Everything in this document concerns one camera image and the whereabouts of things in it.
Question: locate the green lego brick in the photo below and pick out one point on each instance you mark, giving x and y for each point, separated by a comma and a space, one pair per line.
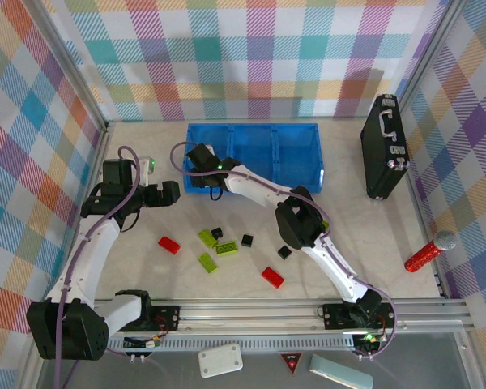
205, 237
207, 262
227, 248
326, 225

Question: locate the small black lego brick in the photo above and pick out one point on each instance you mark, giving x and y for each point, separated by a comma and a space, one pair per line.
284, 252
216, 232
248, 240

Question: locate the red lego brick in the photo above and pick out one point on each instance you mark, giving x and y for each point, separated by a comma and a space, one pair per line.
273, 277
169, 244

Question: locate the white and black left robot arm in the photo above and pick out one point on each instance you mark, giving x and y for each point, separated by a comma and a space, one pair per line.
85, 259

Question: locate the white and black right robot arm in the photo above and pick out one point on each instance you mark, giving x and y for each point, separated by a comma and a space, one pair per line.
332, 259

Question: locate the blue three-compartment plastic bin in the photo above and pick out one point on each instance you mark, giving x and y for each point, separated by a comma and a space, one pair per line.
295, 162

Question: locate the small electronics connector board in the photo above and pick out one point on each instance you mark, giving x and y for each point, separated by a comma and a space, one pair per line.
152, 343

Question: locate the white rectangular plate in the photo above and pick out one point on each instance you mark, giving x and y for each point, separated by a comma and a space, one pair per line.
220, 360

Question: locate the red triangle sticker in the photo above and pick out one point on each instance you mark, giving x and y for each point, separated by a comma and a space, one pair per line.
291, 362

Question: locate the red glitter toy microphone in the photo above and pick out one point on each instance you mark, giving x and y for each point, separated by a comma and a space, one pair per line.
423, 255

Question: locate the electronics board with green light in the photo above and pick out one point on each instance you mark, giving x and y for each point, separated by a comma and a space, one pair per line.
368, 340

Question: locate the light blue flat object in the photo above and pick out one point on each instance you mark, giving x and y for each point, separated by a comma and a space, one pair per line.
340, 373

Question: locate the aluminium side rail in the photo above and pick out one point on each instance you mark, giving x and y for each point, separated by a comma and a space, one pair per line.
419, 210
103, 146

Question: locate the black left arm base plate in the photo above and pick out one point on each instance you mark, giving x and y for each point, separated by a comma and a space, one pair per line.
166, 318

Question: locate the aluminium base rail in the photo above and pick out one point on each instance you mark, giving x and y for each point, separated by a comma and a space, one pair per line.
247, 314

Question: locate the aluminium frame post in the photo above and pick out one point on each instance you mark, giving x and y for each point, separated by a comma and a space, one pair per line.
433, 48
65, 61

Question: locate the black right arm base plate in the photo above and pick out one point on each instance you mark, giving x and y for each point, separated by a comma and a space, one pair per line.
334, 316

